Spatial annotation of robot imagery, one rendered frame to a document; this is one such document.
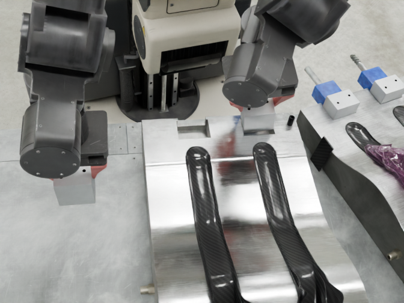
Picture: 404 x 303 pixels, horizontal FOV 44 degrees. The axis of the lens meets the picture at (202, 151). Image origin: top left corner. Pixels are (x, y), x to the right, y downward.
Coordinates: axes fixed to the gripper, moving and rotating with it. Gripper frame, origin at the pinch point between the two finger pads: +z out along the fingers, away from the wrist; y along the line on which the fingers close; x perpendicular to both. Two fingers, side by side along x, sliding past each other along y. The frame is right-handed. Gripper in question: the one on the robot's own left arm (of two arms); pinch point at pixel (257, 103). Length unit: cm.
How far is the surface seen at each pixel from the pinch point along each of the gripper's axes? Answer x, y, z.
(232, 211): -16.7, -6.6, 1.9
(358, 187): -13.4, 14.8, 8.6
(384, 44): 98, 84, 125
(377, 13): 120, 88, 130
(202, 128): 0.1, -9.1, 5.8
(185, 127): 0.2, -11.9, 5.0
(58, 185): -13.6, -29.3, -8.9
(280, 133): -3.3, 3.6, 4.9
